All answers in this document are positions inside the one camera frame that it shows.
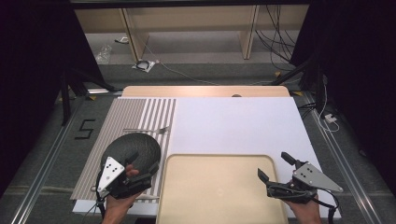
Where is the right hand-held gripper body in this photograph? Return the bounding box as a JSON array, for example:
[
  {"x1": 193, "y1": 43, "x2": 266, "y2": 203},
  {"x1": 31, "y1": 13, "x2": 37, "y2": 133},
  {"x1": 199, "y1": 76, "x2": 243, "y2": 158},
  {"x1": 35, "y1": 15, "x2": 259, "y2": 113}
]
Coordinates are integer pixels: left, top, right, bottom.
[{"x1": 265, "y1": 161, "x2": 344, "y2": 205}]

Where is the aluminium floor rail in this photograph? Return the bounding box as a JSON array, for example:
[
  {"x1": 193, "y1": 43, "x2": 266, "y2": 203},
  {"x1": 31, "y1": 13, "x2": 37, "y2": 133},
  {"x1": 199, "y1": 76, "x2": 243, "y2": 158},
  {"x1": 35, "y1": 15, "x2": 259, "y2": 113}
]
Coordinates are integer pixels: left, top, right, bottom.
[
  {"x1": 302, "y1": 91, "x2": 385, "y2": 224},
  {"x1": 9, "y1": 92, "x2": 86, "y2": 224}
]

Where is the bundle of black cables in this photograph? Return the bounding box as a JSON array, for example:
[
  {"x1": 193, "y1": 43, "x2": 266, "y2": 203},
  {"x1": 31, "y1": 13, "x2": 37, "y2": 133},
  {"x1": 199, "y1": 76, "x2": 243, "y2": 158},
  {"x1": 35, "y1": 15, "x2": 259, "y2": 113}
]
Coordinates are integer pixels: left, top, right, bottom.
[{"x1": 254, "y1": 4, "x2": 302, "y2": 72}]

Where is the person's left hand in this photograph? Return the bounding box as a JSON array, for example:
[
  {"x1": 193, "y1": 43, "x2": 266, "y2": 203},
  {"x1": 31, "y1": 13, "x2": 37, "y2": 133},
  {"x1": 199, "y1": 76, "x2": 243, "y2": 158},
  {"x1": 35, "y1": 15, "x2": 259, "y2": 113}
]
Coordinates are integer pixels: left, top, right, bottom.
[{"x1": 105, "y1": 164, "x2": 143, "y2": 217}]

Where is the black curtain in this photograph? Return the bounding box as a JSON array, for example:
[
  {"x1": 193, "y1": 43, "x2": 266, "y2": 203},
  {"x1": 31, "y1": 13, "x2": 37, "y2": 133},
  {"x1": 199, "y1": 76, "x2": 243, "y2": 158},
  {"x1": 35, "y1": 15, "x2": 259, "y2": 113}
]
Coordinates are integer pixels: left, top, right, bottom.
[
  {"x1": 0, "y1": 0, "x2": 106, "y2": 190},
  {"x1": 290, "y1": 0, "x2": 396, "y2": 190}
]

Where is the round black plate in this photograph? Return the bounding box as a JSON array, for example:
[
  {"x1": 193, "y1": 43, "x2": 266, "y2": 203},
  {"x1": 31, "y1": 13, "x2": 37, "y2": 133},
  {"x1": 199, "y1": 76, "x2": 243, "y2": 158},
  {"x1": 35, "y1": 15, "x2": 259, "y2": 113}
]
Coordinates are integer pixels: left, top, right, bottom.
[{"x1": 100, "y1": 133, "x2": 163, "y2": 188}]

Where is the packet with black cable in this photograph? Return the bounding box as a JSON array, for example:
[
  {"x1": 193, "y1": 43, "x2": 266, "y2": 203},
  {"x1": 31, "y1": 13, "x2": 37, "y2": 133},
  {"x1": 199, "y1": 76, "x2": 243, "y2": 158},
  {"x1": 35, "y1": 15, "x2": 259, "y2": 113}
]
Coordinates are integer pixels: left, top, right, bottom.
[{"x1": 132, "y1": 59, "x2": 156, "y2": 74}]

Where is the light wooden desk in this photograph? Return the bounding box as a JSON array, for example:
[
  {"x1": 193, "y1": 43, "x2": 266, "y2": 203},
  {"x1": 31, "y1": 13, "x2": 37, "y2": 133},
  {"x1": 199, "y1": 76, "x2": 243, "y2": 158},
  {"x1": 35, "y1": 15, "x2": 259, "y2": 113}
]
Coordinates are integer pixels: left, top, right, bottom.
[{"x1": 74, "y1": 4, "x2": 310, "y2": 62}]

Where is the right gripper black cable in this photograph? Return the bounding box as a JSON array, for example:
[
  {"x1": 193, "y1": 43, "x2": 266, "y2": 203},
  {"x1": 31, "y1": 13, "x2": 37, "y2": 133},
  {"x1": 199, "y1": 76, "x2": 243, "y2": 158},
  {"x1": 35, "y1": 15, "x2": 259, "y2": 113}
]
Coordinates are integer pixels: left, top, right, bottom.
[{"x1": 311, "y1": 189, "x2": 341, "y2": 224}]

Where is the white plug cable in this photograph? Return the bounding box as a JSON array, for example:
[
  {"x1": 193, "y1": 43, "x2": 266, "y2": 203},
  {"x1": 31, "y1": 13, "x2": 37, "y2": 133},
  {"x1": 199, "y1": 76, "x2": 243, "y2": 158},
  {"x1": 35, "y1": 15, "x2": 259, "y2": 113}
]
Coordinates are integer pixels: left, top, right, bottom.
[{"x1": 317, "y1": 83, "x2": 341, "y2": 133}]

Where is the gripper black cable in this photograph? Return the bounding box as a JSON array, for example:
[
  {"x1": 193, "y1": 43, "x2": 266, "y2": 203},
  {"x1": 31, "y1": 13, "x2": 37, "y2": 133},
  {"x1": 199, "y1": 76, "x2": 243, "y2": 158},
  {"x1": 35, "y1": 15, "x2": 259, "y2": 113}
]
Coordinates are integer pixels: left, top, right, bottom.
[
  {"x1": 311, "y1": 189, "x2": 341, "y2": 224},
  {"x1": 92, "y1": 170, "x2": 107, "y2": 220}
]

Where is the clear plastic bag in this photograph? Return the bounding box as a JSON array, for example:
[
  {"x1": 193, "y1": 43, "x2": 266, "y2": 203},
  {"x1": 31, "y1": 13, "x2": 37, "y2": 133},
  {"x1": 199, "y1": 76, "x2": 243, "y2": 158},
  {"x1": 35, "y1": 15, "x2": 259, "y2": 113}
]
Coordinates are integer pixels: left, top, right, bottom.
[{"x1": 94, "y1": 44, "x2": 113, "y2": 64}]

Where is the black metal stand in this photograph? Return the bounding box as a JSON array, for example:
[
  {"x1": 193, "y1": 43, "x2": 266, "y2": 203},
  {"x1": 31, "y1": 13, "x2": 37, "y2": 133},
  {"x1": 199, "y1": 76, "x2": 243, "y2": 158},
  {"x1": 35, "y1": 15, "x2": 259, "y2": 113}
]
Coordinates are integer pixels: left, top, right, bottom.
[
  {"x1": 270, "y1": 54, "x2": 327, "y2": 114},
  {"x1": 60, "y1": 67, "x2": 123, "y2": 126}
]

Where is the beige plastic tray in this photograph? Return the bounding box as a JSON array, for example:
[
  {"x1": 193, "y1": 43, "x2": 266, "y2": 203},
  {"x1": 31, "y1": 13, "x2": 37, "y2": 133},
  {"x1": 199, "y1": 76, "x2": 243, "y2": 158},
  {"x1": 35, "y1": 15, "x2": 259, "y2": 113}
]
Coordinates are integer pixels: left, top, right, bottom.
[{"x1": 155, "y1": 153, "x2": 290, "y2": 224}]

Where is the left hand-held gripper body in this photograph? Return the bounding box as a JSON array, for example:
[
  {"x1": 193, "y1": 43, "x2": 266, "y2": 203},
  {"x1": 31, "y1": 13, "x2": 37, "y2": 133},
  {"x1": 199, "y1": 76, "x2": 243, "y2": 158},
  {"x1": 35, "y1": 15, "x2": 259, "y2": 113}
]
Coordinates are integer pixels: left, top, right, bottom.
[{"x1": 96, "y1": 156, "x2": 153, "y2": 201}]

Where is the white table board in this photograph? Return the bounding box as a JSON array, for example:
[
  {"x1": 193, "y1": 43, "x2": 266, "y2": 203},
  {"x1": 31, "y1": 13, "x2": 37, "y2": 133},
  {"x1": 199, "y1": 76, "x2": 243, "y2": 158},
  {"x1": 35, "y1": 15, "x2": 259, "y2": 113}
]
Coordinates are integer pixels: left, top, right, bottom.
[{"x1": 72, "y1": 95, "x2": 342, "y2": 219}]

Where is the grey striped placemat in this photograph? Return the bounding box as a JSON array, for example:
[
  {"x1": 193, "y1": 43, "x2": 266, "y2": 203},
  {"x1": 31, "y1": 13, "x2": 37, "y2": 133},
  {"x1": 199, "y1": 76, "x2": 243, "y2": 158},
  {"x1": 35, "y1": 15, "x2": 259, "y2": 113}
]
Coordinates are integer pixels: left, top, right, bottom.
[{"x1": 69, "y1": 97, "x2": 177, "y2": 204}]

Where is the white floor cable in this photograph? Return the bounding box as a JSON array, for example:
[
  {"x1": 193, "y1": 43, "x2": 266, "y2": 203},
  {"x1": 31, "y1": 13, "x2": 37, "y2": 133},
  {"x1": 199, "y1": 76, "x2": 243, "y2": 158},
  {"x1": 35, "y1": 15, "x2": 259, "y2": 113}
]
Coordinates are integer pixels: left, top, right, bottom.
[{"x1": 139, "y1": 36, "x2": 275, "y2": 87}]

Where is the person's right hand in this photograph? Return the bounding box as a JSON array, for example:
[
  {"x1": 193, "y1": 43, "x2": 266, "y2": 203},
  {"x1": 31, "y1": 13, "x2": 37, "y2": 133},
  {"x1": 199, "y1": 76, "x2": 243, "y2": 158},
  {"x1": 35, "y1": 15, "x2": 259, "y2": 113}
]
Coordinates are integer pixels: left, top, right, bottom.
[{"x1": 284, "y1": 195, "x2": 323, "y2": 220}]

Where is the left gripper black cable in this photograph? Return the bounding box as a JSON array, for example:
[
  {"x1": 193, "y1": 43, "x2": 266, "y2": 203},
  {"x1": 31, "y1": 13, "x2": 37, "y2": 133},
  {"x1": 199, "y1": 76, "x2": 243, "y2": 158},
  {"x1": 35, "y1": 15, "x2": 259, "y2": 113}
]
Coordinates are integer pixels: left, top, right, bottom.
[{"x1": 92, "y1": 170, "x2": 107, "y2": 220}]

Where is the silver fork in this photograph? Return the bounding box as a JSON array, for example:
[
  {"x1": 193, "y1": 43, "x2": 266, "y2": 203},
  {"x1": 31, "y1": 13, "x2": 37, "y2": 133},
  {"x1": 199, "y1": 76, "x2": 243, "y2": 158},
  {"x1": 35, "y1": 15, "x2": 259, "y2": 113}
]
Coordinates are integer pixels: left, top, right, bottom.
[{"x1": 122, "y1": 125, "x2": 172, "y2": 135}]

